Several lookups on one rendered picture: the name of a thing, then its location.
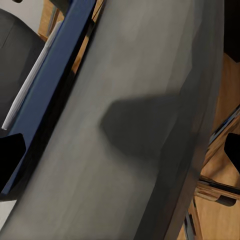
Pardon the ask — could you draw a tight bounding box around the folder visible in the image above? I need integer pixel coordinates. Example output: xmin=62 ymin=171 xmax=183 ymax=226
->
xmin=0 ymin=0 xmax=97 ymax=194

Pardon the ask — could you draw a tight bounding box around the pen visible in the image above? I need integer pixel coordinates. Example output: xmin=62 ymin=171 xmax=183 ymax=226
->
xmin=2 ymin=21 xmax=62 ymax=130

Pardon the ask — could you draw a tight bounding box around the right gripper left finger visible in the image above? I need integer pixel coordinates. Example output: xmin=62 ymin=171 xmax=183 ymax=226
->
xmin=0 ymin=133 xmax=26 ymax=193

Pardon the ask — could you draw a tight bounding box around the swivel chair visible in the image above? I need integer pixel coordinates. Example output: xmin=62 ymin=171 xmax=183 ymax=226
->
xmin=0 ymin=0 xmax=240 ymax=240

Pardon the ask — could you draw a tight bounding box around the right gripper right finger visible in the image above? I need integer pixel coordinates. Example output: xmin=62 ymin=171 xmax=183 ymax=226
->
xmin=224 ymin=133 xmax=240 ymax=173

